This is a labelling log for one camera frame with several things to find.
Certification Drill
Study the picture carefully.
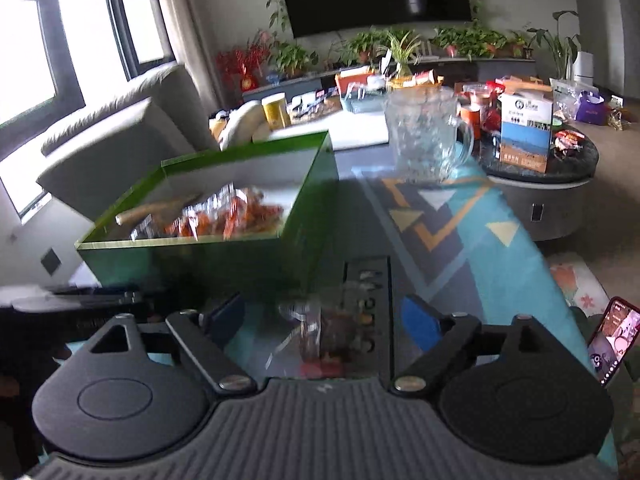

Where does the blue white carton box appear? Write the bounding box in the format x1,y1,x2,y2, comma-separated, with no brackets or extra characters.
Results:
499,91,553,174

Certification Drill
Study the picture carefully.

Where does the grey armchair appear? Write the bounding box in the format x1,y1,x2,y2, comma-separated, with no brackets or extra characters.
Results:
37,63,219,220

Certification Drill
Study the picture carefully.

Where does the orange peanut snack bag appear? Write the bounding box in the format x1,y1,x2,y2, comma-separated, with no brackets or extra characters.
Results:
164,184,284,240

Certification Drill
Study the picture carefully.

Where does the clear glass pitcher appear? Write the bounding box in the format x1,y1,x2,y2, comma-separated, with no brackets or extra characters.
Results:
384,86,474,183

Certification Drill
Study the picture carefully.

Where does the purple gift bag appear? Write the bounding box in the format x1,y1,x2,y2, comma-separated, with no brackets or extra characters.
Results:
575,90,606,126

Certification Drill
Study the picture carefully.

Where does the round dark side table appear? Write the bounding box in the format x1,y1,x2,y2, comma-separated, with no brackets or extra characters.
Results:
477,138,599,242

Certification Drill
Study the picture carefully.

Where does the long tan snack bar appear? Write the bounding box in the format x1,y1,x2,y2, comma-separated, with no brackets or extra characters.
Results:
114,194,200,226

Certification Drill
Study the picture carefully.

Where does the red flower decoration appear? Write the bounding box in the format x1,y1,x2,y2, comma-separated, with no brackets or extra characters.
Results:
215,30,272,93

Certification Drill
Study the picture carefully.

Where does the white oval coffee table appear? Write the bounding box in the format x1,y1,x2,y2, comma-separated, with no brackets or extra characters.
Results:
253,94,390,151

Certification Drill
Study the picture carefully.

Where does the black wall socket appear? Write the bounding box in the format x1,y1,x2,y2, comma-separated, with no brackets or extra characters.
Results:
40,248,61,276

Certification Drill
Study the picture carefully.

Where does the clear dried dates packet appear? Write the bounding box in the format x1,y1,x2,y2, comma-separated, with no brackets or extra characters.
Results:
265,298,375,379

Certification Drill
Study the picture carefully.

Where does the green cardboard box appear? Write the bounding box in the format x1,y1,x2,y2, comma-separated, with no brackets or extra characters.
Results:
77,131,338,296

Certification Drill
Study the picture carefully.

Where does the spider plant in pot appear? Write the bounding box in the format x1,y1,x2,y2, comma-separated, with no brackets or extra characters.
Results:
381,30,422,77

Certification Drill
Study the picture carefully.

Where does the blue patterned table mat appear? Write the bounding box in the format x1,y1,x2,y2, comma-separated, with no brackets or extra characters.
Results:
77,134,613,479

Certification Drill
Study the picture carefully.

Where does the red smartphone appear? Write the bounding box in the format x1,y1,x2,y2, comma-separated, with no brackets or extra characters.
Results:
588,297,640,387

